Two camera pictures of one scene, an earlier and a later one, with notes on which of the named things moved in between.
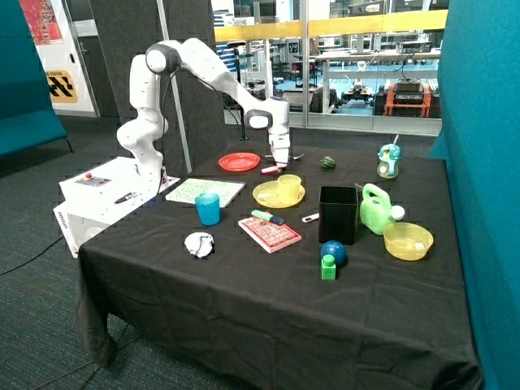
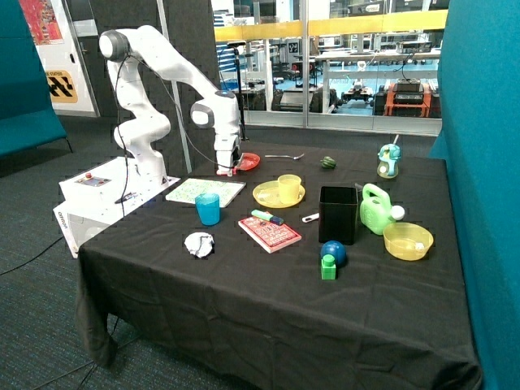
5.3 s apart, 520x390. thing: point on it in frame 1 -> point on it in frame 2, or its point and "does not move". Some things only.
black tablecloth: [300, 266] does not move
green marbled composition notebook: [187, 189] does not move
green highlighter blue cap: [265, 216] does not move
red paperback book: [270, 236] does not move
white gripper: [279, 144] -> [228, 153]
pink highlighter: [273, 170] -> [225, 172]
